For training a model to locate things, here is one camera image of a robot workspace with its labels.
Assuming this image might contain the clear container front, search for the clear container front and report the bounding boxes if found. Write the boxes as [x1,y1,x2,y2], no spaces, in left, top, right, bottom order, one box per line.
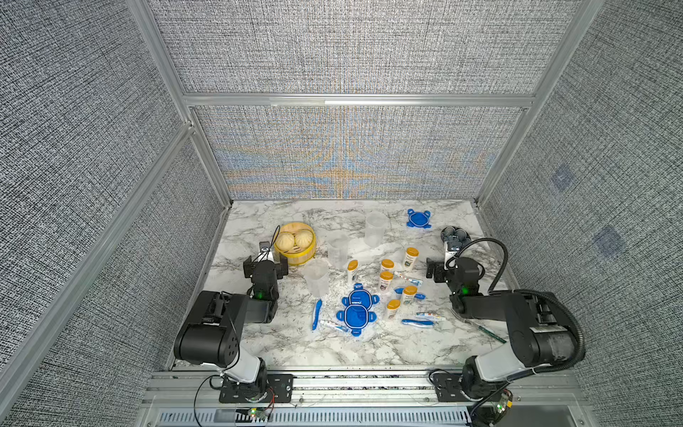
[302,259,330,299]

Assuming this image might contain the clear container middle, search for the clear container middle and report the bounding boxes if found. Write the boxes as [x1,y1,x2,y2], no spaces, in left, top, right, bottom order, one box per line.
[327,233,349,270]

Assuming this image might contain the blue lid back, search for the blue lid back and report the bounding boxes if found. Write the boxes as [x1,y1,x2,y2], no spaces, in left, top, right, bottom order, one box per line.
[407,209,431,229]

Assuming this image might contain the dark blue bowl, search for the dark blue bowl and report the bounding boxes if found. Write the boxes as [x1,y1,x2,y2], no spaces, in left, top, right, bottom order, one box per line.
[440,226,471,247]

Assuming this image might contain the blue lid upper centre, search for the blue lid upper centre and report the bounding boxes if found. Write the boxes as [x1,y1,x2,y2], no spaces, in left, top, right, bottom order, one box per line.
[341,283,381,310]

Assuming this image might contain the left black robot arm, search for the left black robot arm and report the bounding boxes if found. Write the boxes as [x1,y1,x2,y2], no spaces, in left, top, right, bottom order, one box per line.
[174,242,288,403]

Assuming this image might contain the yellow bamboo steamer basket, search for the yellow bamboo steamer basket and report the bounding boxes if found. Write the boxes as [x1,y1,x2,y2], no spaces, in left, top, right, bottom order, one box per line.
[274,222,317,266]

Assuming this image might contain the clear container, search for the clear container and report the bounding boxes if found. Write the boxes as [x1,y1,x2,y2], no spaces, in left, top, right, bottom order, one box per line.
[327,233,349,270]
[364,211,389,248]
[302,259,330,299]

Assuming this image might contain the orange cap bottle small back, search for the orange cap bottle small back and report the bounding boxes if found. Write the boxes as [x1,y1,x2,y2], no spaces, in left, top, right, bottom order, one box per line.
[381,259,395,272]

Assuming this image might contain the blue lid lower centre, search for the blue lid lower centre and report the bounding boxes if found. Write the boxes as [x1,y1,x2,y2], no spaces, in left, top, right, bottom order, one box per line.
[336,304,377,337]

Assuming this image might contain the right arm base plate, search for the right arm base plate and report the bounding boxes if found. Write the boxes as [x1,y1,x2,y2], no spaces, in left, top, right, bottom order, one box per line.
[427,369,509,403]

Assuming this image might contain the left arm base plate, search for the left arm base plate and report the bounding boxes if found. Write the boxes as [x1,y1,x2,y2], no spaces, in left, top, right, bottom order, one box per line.
[219,374,295,404]

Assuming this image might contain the left steamed bun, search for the left steamed bun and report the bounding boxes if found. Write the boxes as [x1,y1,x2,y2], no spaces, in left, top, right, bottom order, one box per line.
[275,231,296,253]

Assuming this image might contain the blue lid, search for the blue lid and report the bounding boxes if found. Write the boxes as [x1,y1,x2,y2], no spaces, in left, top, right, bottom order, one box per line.
[407,209,431,229]
[341,283,381,310]
[336,304,377,337]

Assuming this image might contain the toothpaste tube right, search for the toothpaste tube right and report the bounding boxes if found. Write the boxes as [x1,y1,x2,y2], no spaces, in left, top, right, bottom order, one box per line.
[416,312,444,322]

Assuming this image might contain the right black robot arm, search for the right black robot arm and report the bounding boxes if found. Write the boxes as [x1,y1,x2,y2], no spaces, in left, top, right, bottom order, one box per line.
[426,238,586,402]

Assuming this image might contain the steamed bun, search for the steamed bun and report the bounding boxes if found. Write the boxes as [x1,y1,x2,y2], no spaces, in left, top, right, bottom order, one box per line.
[275,231,296,253]
[293,229,314,250]

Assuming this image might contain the right steamed bun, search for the right steamed bun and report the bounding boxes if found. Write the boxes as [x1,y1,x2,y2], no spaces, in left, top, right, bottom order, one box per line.
[293,229,314,250]

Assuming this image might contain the orange cap bottle front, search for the orange cap bottle front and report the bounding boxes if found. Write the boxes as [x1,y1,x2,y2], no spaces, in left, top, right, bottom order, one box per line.
[383,299,401,320]

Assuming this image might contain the clear container back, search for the clear container back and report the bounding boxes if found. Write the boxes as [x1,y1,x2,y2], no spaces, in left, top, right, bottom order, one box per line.
[364,211,389,248]

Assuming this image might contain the toothpaste tube front left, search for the toothpaste tube front left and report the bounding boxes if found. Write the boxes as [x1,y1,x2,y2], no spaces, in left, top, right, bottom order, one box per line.
[318,320,351,334]

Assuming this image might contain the green handled fork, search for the green handled fork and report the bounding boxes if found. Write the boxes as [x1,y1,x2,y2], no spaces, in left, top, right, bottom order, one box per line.
[451,309,507,343]

